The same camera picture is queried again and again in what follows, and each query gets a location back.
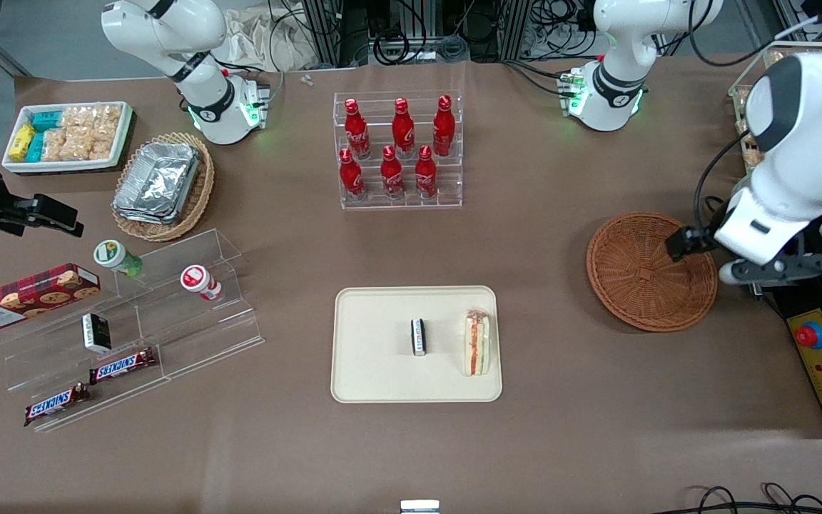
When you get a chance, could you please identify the triangular sandwich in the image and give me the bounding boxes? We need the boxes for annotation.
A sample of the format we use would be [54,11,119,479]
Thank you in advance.
[462,308,491,378]

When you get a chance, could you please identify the stacked aluminium foil trays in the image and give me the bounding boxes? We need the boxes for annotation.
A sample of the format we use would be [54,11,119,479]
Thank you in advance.
[112,141,202,226]

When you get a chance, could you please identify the beige rectangular tray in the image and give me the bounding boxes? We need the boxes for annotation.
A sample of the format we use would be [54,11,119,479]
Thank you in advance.
[330,286,504,404]

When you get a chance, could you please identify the light oval wicker basket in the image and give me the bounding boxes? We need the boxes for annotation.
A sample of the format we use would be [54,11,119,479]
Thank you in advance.
[111,132,215,243]

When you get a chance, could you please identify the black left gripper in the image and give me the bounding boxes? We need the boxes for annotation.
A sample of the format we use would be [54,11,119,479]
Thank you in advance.
[665,226,724,263]

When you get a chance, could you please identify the red capped drink bottle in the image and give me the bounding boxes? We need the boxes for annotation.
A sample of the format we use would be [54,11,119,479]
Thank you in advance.
[180,265,224,302]

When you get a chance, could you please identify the green capped drink bottle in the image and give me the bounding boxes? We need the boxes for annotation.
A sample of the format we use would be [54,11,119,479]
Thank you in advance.
[93,239,145,278]

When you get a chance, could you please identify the beige crumpled cloth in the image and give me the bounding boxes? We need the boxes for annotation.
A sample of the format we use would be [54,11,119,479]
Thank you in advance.
[222,6,320,73]

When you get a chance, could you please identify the red cola bottle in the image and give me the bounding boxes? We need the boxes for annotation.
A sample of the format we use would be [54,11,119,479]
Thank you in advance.
[339,148,366,201]
[391,98,416,160]
[432,95,457,158]
[345,99,372,160]
[414,145,439,200]
[380,146,405,200]

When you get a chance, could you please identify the clear acrylic bottle rack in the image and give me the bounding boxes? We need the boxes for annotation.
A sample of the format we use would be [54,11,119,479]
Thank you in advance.
[333,90,464,211]

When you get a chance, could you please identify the clear rice cracker bag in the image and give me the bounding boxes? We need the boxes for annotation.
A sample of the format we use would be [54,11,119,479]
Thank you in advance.
[63,128,116,162]
[61,105,123,135]
[41,128,69,162]

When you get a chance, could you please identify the aluminium frame post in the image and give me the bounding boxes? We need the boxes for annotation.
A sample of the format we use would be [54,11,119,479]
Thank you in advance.
[302,0,344,69]
[498,0,534,64]

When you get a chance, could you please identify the brown round wicker basket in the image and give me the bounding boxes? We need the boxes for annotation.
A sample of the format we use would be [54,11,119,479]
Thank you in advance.
[586,212,719,333]

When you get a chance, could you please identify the black coiled cable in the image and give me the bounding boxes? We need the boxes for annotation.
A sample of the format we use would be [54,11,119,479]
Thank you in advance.
[371,29,412,67]

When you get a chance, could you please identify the red tartan cookie box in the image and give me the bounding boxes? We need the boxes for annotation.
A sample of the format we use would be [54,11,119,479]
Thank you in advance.
[0,263,102,335]

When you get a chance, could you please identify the white rectangular snack tray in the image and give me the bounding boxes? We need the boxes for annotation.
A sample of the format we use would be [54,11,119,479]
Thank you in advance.
[1,101,134,175]

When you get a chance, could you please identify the brown snickers bar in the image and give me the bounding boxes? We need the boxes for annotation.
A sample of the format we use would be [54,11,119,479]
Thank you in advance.
[88,347,158,386]
[23,382,91,428]

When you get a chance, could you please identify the black floor cables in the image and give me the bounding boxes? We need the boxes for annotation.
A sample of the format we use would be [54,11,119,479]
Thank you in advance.
[668,483,822,514]

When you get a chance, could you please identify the yellow snack packet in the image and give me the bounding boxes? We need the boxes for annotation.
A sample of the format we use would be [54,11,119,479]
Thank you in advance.
[9,123,36,162]

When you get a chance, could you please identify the clear acrylic step shelf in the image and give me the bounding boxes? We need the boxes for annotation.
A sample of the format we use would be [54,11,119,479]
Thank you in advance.
[0,228,266,434]

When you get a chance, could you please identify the small black carton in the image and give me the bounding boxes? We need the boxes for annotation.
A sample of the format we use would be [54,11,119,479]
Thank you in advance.
[81,313,113,354]

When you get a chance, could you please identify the white wire basket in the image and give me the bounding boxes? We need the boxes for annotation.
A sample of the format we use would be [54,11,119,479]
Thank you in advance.
[728,41,822,191]

